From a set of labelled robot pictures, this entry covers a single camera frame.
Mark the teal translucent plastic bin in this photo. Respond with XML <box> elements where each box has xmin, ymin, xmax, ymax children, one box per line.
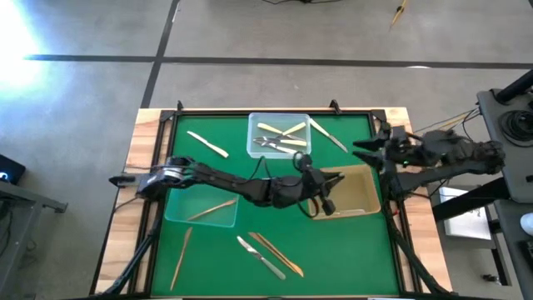
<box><xmin>163</xmin><ymin>182</ymin><xmax>241</xmax><ymax>229</ymax></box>

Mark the cream handled steel knife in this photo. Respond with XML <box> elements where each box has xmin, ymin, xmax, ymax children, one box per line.
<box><xmin>254</xmin><ymin>136</ymin><xmax>308</xmax><ymax>148</ymax></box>
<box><xmin>257</xmin><ymin>122</ymin><xmax>285</xmax><ymax>136</ymax></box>
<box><xmin>308</xmin><ymin>117</ymin><xmax>349</xmax><ymax>153</ymax></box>
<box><xmin>282</xmin><ymin>121</ymin><xmax>307</xmax><ymax>137</ymax></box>

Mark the black support strut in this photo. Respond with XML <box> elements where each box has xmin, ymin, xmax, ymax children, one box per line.
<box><xmin>99</xmin><ymin>207</ymin><xmax>163</xmax><ymax>298</ymax></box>
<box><xmin>381</xmin><ymin>182</ymin><xmax>453</xmax><ymax>298</ymax></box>

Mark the white box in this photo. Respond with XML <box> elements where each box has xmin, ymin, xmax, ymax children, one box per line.
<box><xmin>438</xmin><ymin>186</ymin><xmax>493</xmax><ymax>242</ymax></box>

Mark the clear plastic bin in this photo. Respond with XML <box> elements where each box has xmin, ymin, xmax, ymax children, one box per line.
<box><xmin>247</xmin><ymin>112</ymin><xmax>312</xmax><ymax>161</ymax></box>

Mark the wooden chopstick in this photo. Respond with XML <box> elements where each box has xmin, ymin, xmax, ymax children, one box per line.
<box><xmin>187</xmin><ymin>198</ymin><xmax>238</xmax><ymax>222</ymax></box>

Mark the dark upright pole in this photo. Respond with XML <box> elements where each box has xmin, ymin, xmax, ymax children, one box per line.
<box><xmin>494</xmin><ymin>68</ymin><xmax>533</xmax><ymax>104</ymax></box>

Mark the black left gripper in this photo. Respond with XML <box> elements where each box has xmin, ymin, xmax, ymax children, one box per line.
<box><xmin>289</xmin><ymin>166</ymin><xmax>346</xmax><ymax>205</ymax></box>

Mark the gray cart table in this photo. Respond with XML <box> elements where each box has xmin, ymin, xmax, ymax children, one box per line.
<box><xmin>476</xmin><ymin>88</ymin><xmax>533</xmax><ymax>205</ymax></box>

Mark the black cable coil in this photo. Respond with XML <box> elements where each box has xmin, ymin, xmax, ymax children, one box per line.
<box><xmin>498</xmin><ymin>109</ymin><xmax>533</xmax><ymax>148</ymax></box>

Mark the black computer case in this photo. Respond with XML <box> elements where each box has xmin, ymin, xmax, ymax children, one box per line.
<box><xmin>0</xmin><ymin>153</ymin><xmax>27</xmax><ymax>186</ymax></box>

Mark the silver metal knife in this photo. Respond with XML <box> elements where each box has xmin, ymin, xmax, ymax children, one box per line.
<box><xmin>236</xmin><ymin>235</ymin><xmax>287</xmax><ymax>281</ymax></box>
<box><xmin>252</xmin><ymin>140</ymin><xmax>299</xmax><ymax>155</ymax></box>

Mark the green table mat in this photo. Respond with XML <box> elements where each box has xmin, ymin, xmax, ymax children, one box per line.
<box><xmin>150</xmin><ymin>112</ymin><xmax>401</xmax><ymax>298</ymax></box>

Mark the yellow cable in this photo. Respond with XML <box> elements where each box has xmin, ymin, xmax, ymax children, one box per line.
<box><xmin>389</xmin><ymin>0</ymin><xmax>408</xmax><ymax>31</ymax></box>

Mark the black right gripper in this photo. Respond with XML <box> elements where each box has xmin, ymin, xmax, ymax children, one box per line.
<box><xmin>352</xmin><ymin>128</ymin><xmax>417</xmax><ymax>170</ymax></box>

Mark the black table frame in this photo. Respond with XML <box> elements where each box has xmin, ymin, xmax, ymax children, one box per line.
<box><xmin>139</xmin><ymin>108</ymin><xmax>407</xmax><ymax>298</ymax></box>

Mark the gray metal table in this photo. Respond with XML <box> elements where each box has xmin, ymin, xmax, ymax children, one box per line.
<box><xmin>0</xmin><ymin>181</ymin><xmax>68</xmax><ymax>268</ymax></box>

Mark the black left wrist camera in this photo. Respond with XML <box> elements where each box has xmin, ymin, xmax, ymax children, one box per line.
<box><xmin>319</xmin><ymin>198</ymin><xmax>336</xmax><ymax>217</ymax></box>

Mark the white plastic knife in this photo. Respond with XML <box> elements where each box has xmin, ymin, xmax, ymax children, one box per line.
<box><xmin>186</xmin><ymin>130</ymin><xmax>230</xmax><ymax>159</ymax></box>

